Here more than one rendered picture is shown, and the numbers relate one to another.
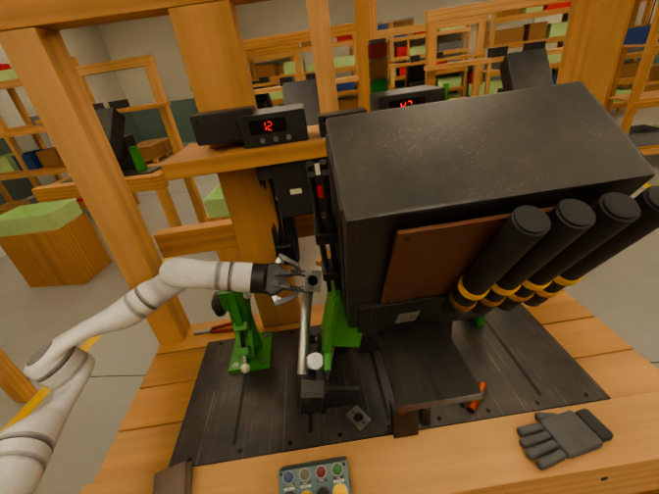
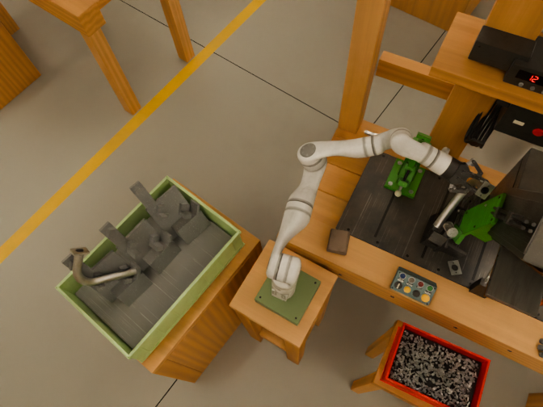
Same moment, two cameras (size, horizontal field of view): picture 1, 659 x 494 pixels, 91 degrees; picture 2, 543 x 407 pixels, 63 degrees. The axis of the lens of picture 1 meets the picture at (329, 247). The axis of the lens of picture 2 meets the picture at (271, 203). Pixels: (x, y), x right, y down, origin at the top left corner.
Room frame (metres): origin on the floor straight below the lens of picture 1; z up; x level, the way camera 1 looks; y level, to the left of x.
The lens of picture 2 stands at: (-0.21, 0.30, 2.58)
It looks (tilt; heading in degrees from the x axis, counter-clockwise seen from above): 65 degrees down; 35
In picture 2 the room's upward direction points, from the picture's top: 7 degrees counter-clockwise
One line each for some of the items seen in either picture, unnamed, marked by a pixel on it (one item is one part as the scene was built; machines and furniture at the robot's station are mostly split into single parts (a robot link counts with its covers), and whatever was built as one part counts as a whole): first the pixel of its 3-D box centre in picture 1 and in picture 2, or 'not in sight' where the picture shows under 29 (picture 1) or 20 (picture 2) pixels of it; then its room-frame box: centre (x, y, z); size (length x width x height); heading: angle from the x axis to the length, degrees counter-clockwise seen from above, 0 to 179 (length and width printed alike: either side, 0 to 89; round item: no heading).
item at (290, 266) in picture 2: not in sight; (285, 271); (0.14, 0.52, 1.14); 0.09 x 0.09 x 0.17; 12
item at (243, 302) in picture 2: not in sight; (284, 291); (0.14, 0.54, 0.83); 0.32 x 0.32 x 0.04; 88
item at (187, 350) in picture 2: not in sight; (184, 288); (0.00, 1.05, 0.39); 0.68 x 0.52 x 0.79; 171
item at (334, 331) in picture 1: (342, 314); (489, 220); (0.61, -0.01, 1.17); 0.13 x 0.12 x 0.20; 91
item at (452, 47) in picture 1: (407, 74); not in sight; (9.83, -2.76, 1.12); 3.01 x 0.54 x 2.23; 82
